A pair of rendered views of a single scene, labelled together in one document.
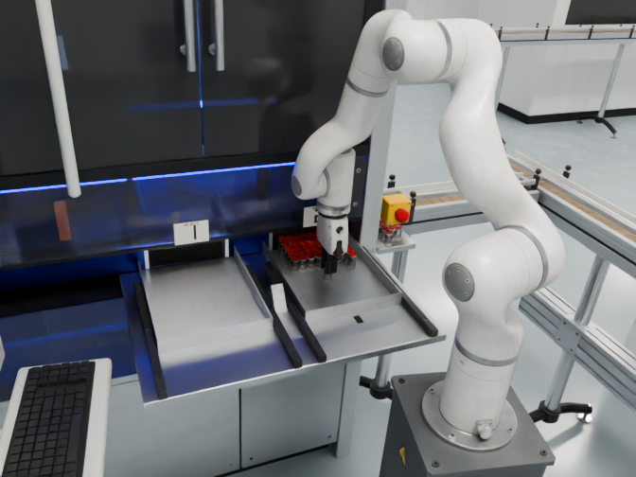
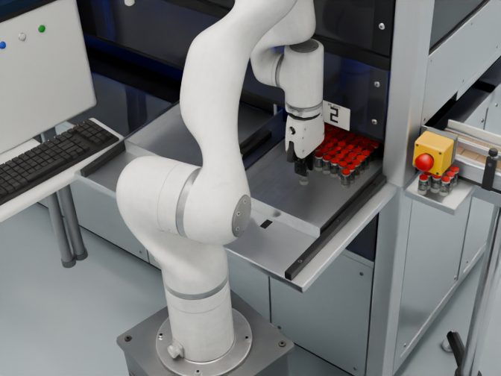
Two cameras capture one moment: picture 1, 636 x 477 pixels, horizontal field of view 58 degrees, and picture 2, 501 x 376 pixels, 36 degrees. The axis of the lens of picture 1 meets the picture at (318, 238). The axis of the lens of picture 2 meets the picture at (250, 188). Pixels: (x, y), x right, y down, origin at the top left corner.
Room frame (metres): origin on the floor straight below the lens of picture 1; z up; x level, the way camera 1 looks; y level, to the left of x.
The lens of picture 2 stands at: (0.51, -1.26, 2.04)
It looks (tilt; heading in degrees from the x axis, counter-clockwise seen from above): 39 degrees down; 63
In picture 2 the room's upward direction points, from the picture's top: 3 degrees counter-clockwise
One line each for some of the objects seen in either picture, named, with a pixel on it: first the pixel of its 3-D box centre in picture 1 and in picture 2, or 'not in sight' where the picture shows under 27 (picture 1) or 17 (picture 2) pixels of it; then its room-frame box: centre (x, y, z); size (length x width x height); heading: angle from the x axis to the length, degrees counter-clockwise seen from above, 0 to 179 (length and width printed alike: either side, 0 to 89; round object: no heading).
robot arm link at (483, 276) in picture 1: (487, 297); (173, 221); (0.84, -0.30, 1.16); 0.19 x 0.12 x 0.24; 125
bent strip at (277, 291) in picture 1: (286, 309); not in sight; (1.10, 0.06, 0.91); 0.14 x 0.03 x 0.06; 24
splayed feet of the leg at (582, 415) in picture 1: (545, 419); not in sight; (1.63, -0.93, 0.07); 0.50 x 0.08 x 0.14; 114
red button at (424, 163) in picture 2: (401, 215); (425, 161); (1.47, -0.23, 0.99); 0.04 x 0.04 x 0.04; 24
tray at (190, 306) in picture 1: (201, 292); (205, 130); (1.16, 0.28, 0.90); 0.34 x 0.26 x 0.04; 24
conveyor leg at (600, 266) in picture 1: (574, 341); not in sight; (1.63, -0.93, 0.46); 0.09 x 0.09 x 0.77; 24
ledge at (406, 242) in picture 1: (386, 238); (442, 186); (1.56, -0.21, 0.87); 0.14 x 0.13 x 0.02; 24
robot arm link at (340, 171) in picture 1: (334, 174); (302, 71); (1.27, -0.03, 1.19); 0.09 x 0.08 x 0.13; 125
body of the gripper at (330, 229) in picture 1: (331, 227); (303, 127); (1.28, -0.03, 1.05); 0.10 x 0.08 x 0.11; 24
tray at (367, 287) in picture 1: (327, 271); (313, 174); (1.30, -0.03, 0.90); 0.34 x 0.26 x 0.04; 24
